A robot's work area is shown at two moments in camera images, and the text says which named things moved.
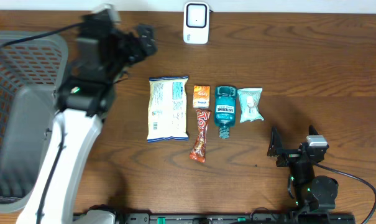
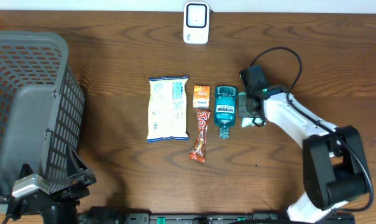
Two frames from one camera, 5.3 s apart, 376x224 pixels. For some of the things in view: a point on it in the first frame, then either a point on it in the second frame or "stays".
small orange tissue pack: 201,96 stays
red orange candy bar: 198,151 stays
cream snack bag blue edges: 167,109 stays
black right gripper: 276,149 -> 242,112
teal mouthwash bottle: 225,109 stays
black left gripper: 132,47 -> 78,182
